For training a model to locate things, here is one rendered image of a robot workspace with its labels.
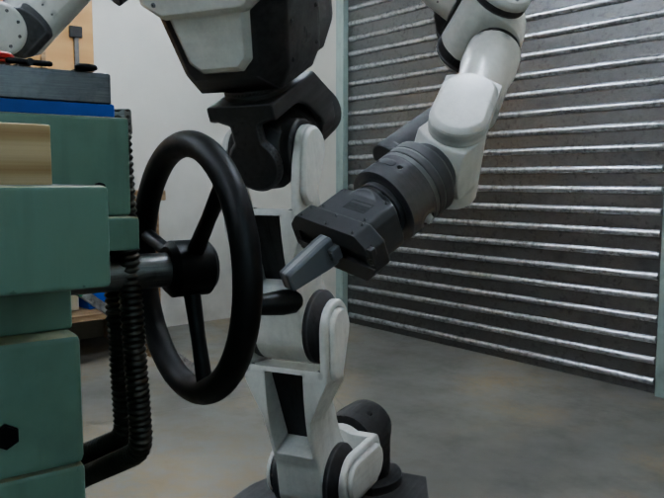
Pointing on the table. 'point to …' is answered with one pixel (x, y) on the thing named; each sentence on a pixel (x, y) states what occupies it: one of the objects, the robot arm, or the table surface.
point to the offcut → (25, 154)
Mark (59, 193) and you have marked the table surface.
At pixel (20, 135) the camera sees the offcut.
